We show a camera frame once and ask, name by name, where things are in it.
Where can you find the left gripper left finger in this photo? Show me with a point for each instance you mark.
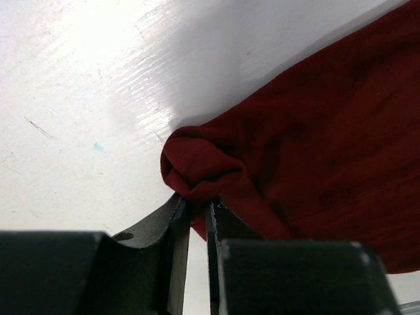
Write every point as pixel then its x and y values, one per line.
pixel 156 271

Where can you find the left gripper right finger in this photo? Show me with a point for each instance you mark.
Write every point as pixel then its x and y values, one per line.
pixel 221 224

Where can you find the dark red t-shirt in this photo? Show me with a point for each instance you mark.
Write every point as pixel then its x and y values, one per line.
pixel 328 150

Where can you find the aluminium front rail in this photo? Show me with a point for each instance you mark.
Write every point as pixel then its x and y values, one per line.
pixel 412 308

